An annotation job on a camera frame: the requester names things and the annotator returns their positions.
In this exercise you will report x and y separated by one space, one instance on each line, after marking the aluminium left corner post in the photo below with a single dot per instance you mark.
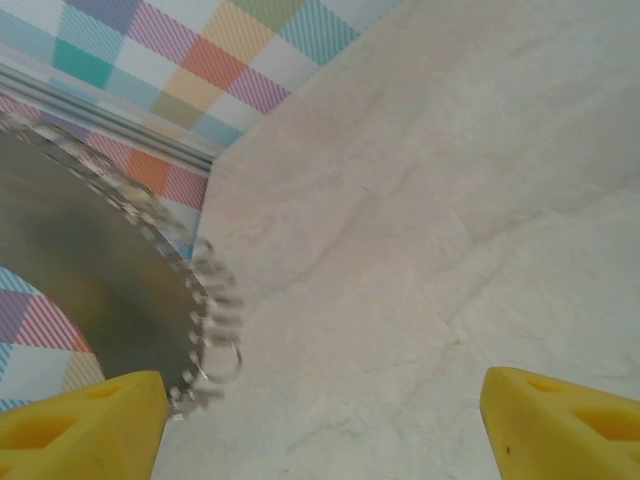
100 117

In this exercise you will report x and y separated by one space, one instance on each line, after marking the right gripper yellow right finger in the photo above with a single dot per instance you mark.
530 425

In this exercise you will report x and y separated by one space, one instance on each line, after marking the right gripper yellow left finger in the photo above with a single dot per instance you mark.
75 440

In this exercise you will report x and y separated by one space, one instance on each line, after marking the large metal keyring with rings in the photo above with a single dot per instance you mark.
75 240

